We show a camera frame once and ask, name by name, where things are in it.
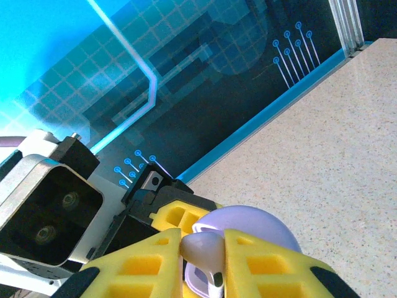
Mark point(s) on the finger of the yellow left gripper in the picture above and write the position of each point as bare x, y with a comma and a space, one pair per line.
180, 217

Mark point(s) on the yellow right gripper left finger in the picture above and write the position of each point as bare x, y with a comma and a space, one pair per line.
139, 273

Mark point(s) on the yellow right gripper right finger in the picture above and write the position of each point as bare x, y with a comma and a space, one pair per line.
273, 273

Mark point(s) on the lavender earbud charging case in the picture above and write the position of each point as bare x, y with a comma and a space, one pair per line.
248, 222

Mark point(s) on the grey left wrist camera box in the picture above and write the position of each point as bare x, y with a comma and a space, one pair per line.
46, 211

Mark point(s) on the blue-edged aluminium side rail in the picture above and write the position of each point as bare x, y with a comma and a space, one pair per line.
263, 116

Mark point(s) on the aluminium frame post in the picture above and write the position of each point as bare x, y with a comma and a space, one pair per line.
345, 21

